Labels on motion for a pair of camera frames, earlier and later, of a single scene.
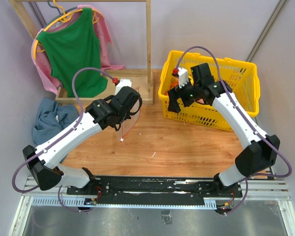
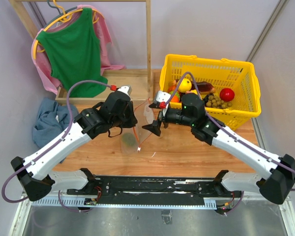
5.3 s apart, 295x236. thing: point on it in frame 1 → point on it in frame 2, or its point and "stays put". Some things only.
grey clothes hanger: x=60 y=14 stays put
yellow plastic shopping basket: x=242 y=78 stays put
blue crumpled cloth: x=53 y=119 stays put
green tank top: x=76 y=45 stays put
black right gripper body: x=189 y=94 → x=174 y=116
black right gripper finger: x=174 y=94 → x=154 y=128
